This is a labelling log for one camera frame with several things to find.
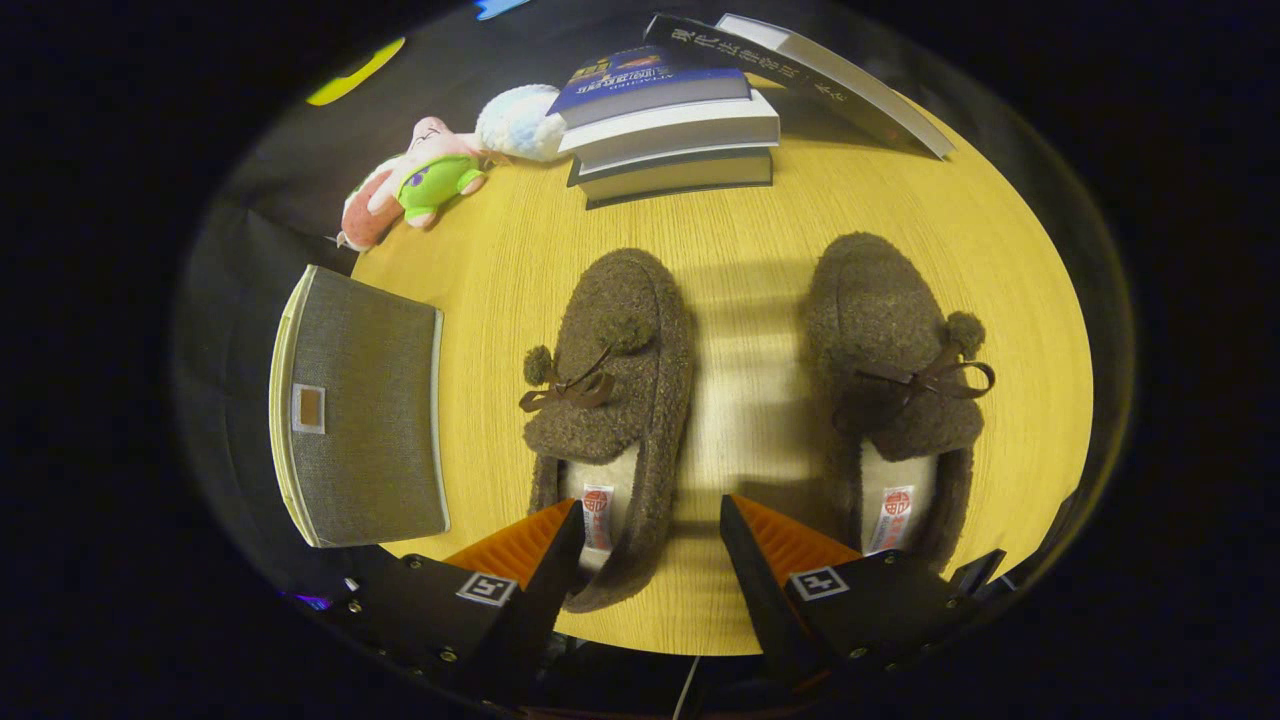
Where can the grey fabric storage box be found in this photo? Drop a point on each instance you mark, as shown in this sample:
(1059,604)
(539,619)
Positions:
(370,420)

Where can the brown fuzzy shoe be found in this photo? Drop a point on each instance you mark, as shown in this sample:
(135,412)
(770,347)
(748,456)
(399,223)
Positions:
(620,330)
(880,320)

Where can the pink starfish plush toy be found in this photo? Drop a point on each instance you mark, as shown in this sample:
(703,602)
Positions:
(435,175)

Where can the thick white-paged book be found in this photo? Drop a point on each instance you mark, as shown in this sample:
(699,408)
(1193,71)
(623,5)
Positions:
(680,125)

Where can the dark cover book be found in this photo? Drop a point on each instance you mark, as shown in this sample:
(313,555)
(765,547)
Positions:
(680,178)

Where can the grey cover book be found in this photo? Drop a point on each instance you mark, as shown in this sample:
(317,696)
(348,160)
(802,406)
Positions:
(860,85)

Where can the watermelon slice plush toy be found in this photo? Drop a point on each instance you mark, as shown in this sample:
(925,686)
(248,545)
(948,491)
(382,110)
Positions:
(362,215)

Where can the black spine book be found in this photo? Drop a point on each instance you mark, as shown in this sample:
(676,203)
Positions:
(760,65)

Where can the white and blue plush toy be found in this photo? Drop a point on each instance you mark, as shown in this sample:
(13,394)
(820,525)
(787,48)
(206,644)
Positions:
(520,122)

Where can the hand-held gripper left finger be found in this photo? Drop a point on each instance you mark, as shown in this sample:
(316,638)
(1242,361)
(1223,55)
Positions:
(550,600)

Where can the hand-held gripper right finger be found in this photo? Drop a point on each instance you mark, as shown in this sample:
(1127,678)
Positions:
(755,590)

